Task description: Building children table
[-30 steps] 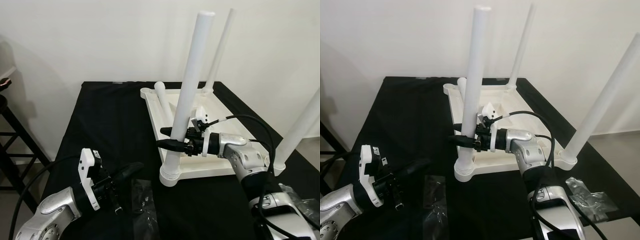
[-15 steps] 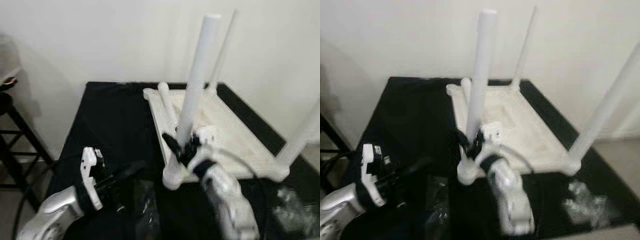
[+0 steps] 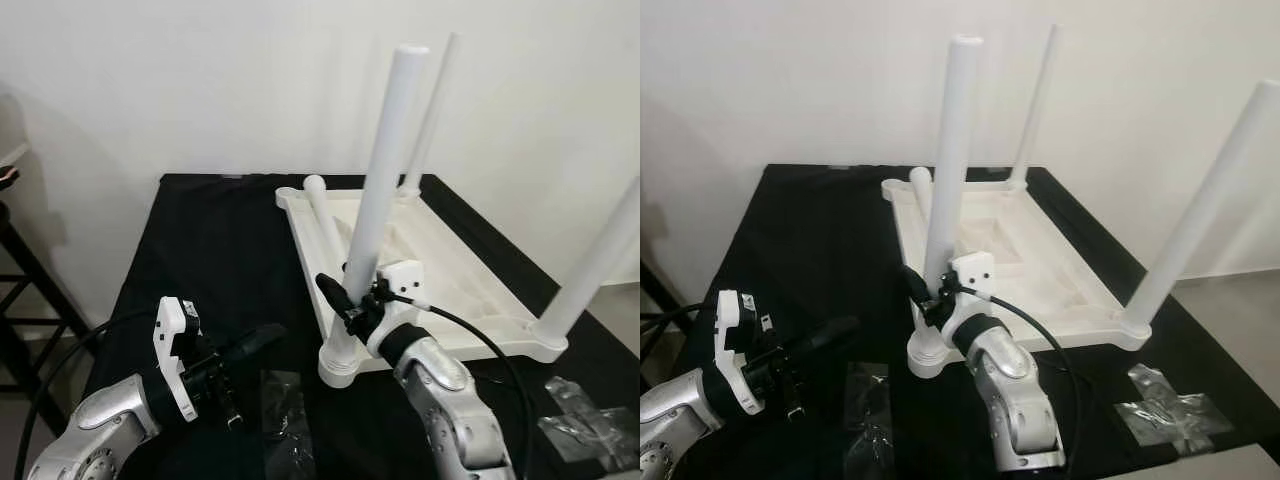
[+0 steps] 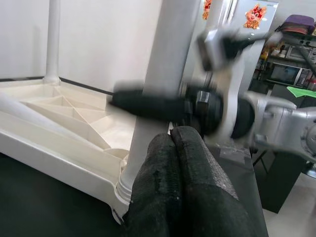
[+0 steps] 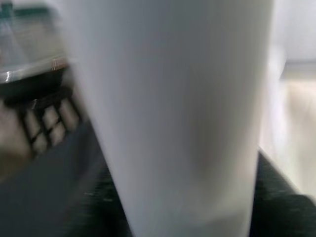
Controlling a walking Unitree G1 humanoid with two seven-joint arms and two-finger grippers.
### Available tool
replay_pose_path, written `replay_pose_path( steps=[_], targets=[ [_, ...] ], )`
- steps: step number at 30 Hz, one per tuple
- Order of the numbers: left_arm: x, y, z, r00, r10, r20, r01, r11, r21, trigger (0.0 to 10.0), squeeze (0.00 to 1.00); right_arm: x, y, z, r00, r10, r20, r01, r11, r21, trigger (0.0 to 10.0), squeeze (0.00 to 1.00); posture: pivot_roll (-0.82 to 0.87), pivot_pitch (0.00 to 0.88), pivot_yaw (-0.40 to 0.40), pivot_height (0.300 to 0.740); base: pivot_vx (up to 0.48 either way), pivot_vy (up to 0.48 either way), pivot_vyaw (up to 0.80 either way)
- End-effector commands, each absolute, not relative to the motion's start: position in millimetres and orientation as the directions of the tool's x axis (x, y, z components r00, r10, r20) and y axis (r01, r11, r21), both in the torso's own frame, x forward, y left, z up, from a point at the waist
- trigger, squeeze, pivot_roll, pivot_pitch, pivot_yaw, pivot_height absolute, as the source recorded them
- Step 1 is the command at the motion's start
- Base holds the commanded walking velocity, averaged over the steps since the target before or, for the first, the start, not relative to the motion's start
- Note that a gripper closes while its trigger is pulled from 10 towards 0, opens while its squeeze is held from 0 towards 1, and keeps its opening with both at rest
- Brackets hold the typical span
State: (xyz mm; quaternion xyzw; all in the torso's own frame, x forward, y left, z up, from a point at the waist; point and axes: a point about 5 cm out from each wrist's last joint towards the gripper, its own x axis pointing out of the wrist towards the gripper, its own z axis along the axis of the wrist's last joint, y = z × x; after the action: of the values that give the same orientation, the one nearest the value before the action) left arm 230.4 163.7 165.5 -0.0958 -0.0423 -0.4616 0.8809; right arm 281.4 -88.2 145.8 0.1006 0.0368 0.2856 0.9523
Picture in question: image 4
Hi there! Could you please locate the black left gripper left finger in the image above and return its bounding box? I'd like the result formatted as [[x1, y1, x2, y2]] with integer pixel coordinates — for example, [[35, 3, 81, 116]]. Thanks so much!
[[122, 132, 185, 237]]

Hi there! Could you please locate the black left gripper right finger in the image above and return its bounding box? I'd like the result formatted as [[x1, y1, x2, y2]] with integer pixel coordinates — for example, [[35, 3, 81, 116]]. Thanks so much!
[[171, 125, 270, 237]]

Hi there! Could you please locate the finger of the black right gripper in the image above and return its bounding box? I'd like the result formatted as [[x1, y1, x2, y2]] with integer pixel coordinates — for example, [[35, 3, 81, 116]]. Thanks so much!
[[114, 79, 147, 93], [108, 88, 190, 123]]

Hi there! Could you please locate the grey tape piece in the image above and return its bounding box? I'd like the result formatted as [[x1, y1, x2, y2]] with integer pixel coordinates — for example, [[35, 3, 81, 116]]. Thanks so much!
[[217, 145, 250, 162]]

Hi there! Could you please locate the black low cabinet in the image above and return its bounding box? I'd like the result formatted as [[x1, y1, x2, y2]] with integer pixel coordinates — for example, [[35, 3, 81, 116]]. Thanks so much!
[[254, 148, 311, 214]]

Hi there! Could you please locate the silver refrigerator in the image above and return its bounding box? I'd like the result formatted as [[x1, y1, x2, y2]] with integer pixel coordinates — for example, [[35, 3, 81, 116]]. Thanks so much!
[[195, 0, 281, 93]]

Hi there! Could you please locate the silver microwave oven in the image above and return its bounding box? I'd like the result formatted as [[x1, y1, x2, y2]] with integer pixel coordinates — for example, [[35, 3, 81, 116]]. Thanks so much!
[[266, 61, 312, 87]]

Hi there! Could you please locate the green cloth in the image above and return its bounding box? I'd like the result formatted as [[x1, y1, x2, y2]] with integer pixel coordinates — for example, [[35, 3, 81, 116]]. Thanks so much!
[[286, 85, 316, 99]]

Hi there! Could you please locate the small red cartoon sticker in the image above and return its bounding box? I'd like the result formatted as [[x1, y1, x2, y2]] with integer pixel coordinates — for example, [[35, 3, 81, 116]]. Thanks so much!
[[201, 0, 213, 21]]

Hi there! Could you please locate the large red cartoon sticker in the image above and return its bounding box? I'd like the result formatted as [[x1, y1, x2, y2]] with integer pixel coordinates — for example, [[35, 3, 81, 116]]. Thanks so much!
[[243, 3, 269, 29]]

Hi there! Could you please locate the silver toaster oven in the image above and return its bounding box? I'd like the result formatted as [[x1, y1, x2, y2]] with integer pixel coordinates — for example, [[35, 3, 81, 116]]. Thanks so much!
[[287, 45, 316, 60]]

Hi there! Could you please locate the black tablecloth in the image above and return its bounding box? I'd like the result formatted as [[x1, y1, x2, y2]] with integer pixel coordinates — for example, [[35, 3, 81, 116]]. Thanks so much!
[[0, 77, 270, 237]]

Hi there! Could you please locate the black kitchen shelf rack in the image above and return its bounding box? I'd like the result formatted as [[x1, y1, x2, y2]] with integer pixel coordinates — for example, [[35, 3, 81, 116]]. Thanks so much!
[[256, 24, 316, 99]]

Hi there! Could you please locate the purple plastic tray stack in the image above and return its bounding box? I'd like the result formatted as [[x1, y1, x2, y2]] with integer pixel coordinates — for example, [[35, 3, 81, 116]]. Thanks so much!
[[282, 14, 316, 35]]

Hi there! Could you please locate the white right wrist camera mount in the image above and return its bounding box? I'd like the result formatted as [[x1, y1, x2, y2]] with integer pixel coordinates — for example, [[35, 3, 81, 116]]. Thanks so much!
[[196, 26, 250, 151]]

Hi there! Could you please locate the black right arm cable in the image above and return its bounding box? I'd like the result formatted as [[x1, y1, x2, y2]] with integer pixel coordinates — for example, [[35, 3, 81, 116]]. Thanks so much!
[[221, 28, 316, 66]]

